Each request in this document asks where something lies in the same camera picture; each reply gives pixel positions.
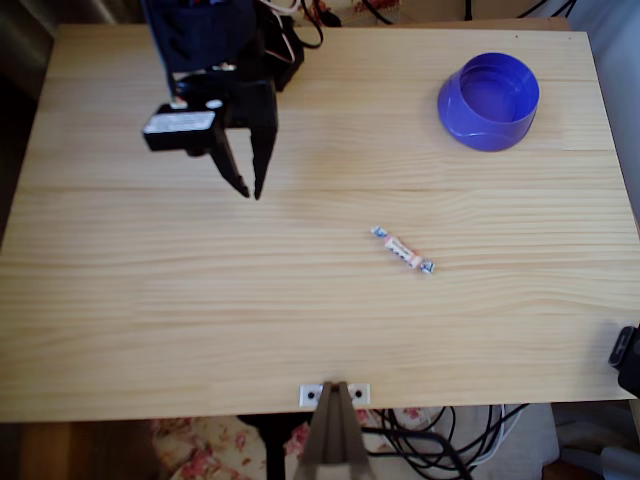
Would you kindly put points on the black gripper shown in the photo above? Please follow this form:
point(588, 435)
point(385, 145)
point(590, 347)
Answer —
point(256, 111)

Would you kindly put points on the candy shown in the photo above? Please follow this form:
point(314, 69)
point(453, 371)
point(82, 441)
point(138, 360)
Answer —
point(402, 249)

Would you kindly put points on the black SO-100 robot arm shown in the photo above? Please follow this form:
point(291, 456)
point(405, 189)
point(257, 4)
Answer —
point(200, 35)

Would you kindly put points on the purple plastic bowl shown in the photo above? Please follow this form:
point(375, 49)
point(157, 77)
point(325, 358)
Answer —
point(492, 107)

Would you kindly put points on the black gripper-mounted webcam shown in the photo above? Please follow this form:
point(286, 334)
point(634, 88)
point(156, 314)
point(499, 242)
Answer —
point(177, 127)

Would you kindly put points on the black stand leg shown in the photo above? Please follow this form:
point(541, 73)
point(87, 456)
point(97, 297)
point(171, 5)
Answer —
point(275, 450)

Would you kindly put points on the floral cushion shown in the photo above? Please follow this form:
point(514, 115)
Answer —
point(200, 450)

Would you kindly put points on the white metal bracket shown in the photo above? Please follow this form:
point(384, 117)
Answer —
point(362, 394)

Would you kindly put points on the grey camera stand beam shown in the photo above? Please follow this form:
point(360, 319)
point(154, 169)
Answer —
point(332, 440)

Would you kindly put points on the black table-edge camera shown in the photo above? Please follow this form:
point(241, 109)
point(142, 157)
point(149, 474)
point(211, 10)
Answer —
point(627, 360)

